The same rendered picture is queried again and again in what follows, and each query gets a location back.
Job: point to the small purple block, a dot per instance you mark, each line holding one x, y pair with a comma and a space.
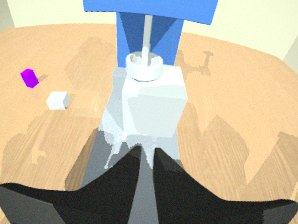
29, 78

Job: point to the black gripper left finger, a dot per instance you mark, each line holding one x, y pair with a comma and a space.
105, 200

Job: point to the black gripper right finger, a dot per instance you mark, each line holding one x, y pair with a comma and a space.
182, 200

